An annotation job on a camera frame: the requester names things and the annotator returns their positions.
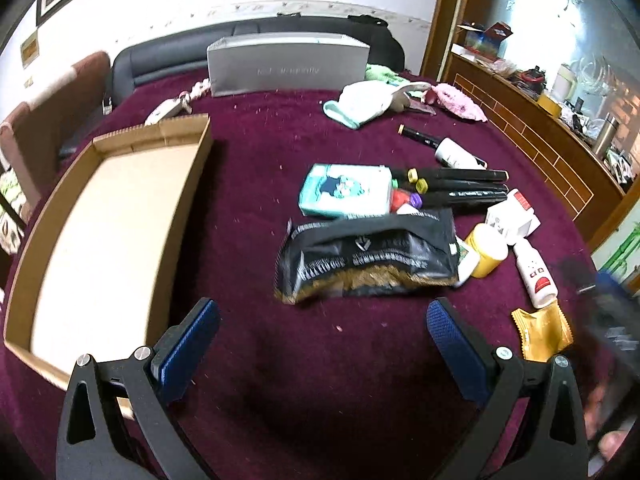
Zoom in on green cloth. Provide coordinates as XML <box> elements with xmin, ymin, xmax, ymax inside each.
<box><xmin>364</xmin><ymin>64</ymin><xmax>405</xmax><ymax>87</ymax></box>

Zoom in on wooden brick-pattern counter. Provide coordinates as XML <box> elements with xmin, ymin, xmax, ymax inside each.
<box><xmin>420</xmin><ymin>0</ymin><xmax>639</xmax><ymax>252</ymax></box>

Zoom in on grey shoe box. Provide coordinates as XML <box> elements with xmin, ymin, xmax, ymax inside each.
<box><xmin>206</xmin><ymin>32</ymin><xmax>370</xmax><ymax>96</ymax></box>

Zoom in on black snack bag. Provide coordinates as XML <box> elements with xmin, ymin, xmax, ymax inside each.
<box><xmin>274</xmin><ymin>208</ymin><xmax>459</xmax><ymax>304</ymax></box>

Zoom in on pink floral cloth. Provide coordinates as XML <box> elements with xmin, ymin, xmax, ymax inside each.
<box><xmin>432</xmin><ymin>82</ymin><xmax>487</xmax><ymax>122</ymax></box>

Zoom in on small framed wall plaque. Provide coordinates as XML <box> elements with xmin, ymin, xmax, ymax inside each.
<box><xmin>21</xmin><ymin>30</ymin><xmax>39</xmax><ymax>68</ymax></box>

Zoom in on black marker purple cap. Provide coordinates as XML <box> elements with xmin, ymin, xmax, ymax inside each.
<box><xmin>409</xmin><ymin>191</ymin><xmax>508</xmax><ymax>209</ymax></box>

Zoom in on gold foil snack packet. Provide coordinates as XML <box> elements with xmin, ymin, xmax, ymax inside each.
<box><xmin>511</xmin><ymin>301</ymin><xmax>574</xmax><ymax>363</ymax></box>

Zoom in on clear packet red ring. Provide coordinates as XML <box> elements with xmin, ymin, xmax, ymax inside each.
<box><xmin>389</xmin><ymin>187</ymin><xmax>420</xmax><ymax>216</ymax></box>

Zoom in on brown cardboard tray box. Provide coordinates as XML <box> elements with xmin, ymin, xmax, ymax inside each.
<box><xmin>3</xmin><ymin>114</ymin><xmax>213</xmax><ymax>390</ymax></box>

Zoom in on white red-label pill bottle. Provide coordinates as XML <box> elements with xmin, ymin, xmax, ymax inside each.
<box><xmin>508</xmin><ymin>188</ymin><xmax>534</xmax><ymax>214</ymax></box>

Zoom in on black marker orange caps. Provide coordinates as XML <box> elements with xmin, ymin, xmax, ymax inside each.
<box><xmin>398</xmin><ymin>125</ymin><xmax>442</xmax><ymax>150</ymax></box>

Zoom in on small white red-label bottle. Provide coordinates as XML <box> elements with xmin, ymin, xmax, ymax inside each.
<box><xmin>513</xmin><ymin>238</ymin><xmax>558</xmax><ymax>309</ymax></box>

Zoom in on white green-label bottle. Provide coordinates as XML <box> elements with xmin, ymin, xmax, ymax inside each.
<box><xmin>435</xmin><ymin>138</ymin><xmax>487</xmax><ymax>170</ymax></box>

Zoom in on black marker yellow cap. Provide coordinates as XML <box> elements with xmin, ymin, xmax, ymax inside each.
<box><xmin>402</xmin><ymin>168</ymin><xmax>509</xmax><ymax>183</ymax></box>

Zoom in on black marker green cap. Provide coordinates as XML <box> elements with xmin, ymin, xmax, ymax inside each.
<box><xmin>392</xmin><ymin>179</ymin><xmax>509</xmax><ymax>194</ymax></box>

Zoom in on yellow lidded cup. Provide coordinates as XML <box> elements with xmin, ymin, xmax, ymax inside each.
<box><xmin>465</xmin><ymin>223</ymin><xmax>509</xmax><ymax>278</ymax></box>

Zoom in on white teal-cuff glove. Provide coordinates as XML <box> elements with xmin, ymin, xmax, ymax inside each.
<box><xmin>322</xmin><ymin>80</ymin><xmax>432</xmax><ymax>130</ymax></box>

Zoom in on teal cartoon tissue pack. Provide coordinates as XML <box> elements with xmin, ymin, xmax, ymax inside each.
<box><xmin>298</xmin><ymin>164</ymin><xmax>393</xmax><ymax>219</ymax></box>

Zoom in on maroon upholstered chair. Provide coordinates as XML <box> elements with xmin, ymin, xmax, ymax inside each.
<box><xmin>1</xmin><ymin>51</ymin><xmax>111</xmax><ymax>208</ymax></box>

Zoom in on white keychain tag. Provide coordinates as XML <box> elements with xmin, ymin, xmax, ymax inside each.
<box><xmin>144</xmin><ymin>78</ymin><xmax>210</xmax><ymax>126</ymax></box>

